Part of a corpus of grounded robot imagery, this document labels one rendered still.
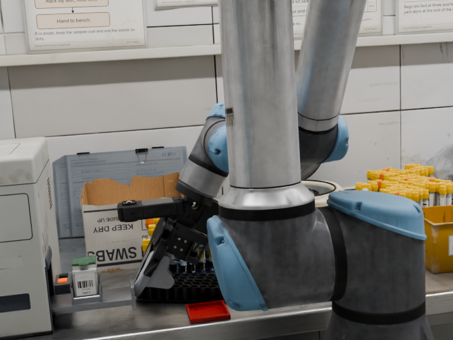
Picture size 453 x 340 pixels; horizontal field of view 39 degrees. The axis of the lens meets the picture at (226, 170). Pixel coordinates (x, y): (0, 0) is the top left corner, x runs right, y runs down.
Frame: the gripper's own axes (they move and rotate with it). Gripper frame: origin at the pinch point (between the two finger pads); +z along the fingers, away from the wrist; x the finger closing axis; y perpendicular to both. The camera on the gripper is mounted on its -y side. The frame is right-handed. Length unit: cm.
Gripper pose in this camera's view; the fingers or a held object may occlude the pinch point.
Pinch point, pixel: (135, 287)
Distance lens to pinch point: 114.5
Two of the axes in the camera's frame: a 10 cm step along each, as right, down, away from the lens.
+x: -1.9, -1.6, 9.7
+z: -4.4, 8.9, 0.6
